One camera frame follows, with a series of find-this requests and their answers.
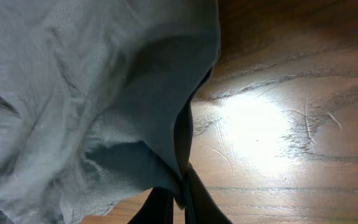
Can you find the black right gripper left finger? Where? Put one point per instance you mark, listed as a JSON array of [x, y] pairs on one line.
[[157, 209]]

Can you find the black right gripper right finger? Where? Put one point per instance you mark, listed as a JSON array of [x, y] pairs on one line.
[[200, 206]]

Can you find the grey shorts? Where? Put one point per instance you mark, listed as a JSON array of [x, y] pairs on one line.
[[95, 102]]

